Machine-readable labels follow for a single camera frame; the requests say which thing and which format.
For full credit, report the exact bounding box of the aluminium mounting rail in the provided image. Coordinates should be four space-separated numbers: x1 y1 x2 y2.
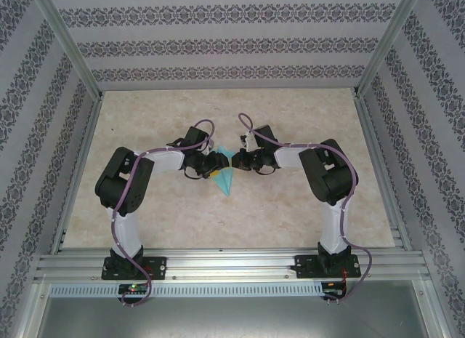
34 247 432 283

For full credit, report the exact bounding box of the grey metal sheet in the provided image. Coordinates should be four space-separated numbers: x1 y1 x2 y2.
36 279 437 338

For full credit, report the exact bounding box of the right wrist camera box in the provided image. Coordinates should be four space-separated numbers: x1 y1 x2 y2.
241 132 256 153

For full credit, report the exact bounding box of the aluminium side rail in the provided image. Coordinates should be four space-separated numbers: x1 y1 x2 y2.
49 92 106 254
352 90 413 252

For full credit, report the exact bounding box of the purple cable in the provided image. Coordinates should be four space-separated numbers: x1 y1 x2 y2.
238 112 375 306
110 118 216 308

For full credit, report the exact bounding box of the light blue paper sheet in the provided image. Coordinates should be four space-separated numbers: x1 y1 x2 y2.
212 145 236 197

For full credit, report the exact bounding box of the aluminium frame post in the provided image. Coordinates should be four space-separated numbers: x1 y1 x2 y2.
31 0 105 99
352 0 435 99

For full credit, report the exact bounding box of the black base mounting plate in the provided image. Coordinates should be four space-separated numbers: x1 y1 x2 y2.
295 254 362 280
101 257 168 281

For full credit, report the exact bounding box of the small circuit board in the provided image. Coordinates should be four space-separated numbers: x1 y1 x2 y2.
323 282 346 299
118 283 149 296

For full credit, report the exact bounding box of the slotted grey cable duct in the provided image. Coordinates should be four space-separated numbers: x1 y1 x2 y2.
49 283 324 298

